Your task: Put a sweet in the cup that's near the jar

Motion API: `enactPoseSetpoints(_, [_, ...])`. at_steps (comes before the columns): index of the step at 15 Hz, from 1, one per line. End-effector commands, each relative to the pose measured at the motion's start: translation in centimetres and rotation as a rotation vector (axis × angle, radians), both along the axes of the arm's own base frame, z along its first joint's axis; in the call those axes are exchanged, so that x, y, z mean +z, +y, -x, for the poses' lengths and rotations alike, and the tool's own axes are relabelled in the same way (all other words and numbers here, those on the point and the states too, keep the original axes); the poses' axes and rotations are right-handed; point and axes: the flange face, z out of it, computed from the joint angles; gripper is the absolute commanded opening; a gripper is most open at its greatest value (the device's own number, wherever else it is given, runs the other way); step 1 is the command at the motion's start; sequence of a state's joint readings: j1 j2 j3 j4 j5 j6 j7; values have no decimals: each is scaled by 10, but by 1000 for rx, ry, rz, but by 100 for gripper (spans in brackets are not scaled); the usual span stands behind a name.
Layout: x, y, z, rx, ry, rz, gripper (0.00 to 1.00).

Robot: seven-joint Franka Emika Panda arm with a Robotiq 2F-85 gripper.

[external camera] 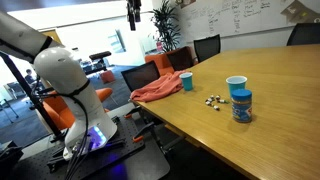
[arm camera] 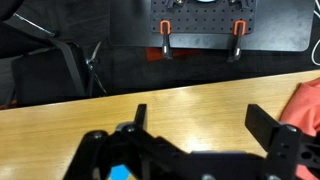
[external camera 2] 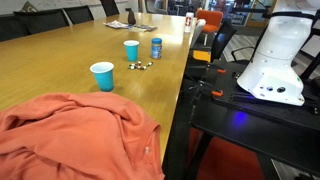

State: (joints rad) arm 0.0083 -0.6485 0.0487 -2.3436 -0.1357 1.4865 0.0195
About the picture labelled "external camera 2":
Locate jar with blue lid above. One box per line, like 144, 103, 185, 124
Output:
150, 37, 163, 60

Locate blue plastic cup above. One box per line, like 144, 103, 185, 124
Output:
89, 61, 115, 93
123, 40, 140, 63

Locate yellow chair seat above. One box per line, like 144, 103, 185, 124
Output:
192, 49, 212, 63

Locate dark printed magazine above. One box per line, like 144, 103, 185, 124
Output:
128, 23, 158, 33

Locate white can red letter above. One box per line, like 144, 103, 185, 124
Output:
184, 12, 195, 34

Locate white chair back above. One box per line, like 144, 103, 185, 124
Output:
190, 18, 208, 49

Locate white printed paper sheet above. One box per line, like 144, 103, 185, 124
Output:
103, 19, 132, 30

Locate dark brown bottle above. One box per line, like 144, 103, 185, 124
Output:
125, 7, 137, 26

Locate black office swivel chair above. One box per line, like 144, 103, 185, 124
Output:
210, 19, 258, 63

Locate orange chair white legs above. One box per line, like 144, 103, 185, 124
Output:
195, 8, 224, 46

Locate orange upholstered chair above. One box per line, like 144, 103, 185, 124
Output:
189, 128, 265, 180

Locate orange cloth shirt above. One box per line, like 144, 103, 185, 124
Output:
0, 91, 166, 180

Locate black mesh chair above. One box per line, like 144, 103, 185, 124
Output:
0, 13, 31, 43
63, 4, 95, 25
13, 8, 71, 35
99, 0, 120, 18

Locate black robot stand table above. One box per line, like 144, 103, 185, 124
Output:
163, 58, 320, 180

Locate black clamp orange handle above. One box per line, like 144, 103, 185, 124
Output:
196, 81, 225, 99
199, 64, 228, 75

